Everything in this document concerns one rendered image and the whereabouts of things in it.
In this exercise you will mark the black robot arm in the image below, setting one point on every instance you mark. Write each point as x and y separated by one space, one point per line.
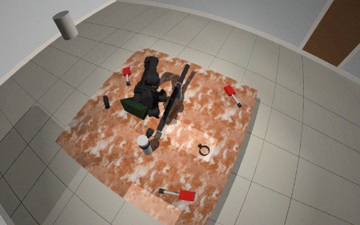
144 91

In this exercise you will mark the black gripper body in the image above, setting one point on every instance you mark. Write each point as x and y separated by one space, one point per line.
154 111

